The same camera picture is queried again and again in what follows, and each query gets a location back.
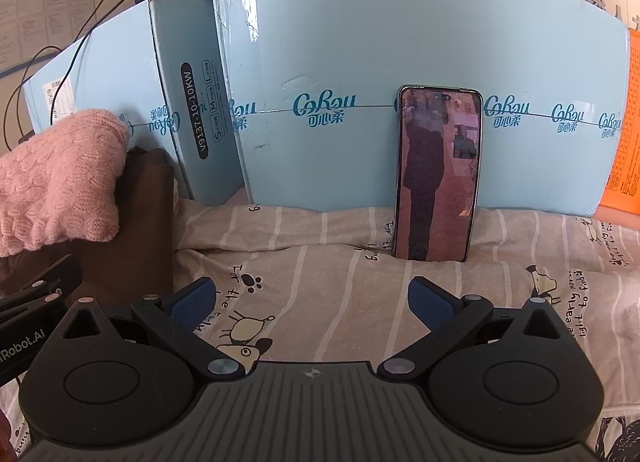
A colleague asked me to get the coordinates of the black smartphone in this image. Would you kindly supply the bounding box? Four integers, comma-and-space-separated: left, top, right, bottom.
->
393, 84, 484, 263

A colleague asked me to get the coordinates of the small light blue box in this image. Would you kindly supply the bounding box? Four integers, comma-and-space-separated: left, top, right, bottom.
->
22, 0, 247, 207

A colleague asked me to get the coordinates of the orange carton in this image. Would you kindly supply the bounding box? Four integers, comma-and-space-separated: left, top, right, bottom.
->
597, 28, 640, 219

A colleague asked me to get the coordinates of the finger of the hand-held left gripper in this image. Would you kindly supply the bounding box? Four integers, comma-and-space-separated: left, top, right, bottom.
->
0, 254, 84, 327

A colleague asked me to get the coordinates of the wall poster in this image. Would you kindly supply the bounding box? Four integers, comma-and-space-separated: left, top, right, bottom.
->
0, 0, 94, 78

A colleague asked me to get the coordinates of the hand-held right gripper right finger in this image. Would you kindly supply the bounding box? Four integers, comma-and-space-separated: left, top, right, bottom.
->
376, 276, 577, 385

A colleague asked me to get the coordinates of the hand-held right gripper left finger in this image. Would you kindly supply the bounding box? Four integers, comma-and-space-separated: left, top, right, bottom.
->
64, 276, 247, 384

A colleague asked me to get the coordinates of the brown cloth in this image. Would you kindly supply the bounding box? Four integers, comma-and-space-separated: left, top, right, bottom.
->
0, 146, 176, 313

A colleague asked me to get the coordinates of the cartoon printed striped bedsheet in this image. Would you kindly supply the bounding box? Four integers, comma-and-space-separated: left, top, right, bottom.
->
0, 201, 640, 462

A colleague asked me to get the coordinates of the black cable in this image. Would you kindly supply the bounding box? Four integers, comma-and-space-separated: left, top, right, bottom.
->
2, 0, 151, 155

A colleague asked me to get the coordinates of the large light blue carton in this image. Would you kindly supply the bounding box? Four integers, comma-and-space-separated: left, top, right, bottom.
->
210, 0, 632, 219

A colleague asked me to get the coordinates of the pink knit sweater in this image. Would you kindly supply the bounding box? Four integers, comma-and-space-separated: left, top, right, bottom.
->
0, 109, 132, 258

